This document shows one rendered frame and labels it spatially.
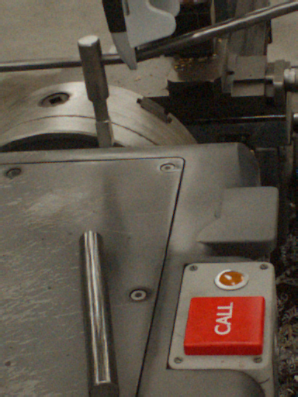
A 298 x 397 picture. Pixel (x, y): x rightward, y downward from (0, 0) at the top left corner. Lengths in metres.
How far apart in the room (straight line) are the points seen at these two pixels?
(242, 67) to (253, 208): 0.95
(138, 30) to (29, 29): 3.88
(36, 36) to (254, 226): 3.85
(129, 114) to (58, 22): 3.64
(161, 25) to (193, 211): 0.17
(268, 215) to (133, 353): 0.21
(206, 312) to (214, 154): 0.27
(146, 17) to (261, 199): 0.20
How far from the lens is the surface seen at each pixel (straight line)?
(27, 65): 1.01
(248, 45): 2.23
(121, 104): 1.23
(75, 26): 4.76
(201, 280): 0.86
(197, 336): 0.79
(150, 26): 0.95
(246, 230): 0.92
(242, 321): 0.80
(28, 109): 1.25
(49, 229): 0.96
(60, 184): 1.03
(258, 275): 0.86
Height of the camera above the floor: 1.77
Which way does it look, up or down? 32 degrees down
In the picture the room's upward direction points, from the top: 8 degrees counter-clockwise
